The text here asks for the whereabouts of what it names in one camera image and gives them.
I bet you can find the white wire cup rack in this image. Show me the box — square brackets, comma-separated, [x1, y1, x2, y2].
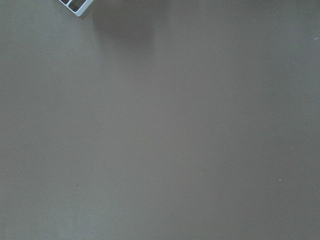
[59, 0, 94, 17]

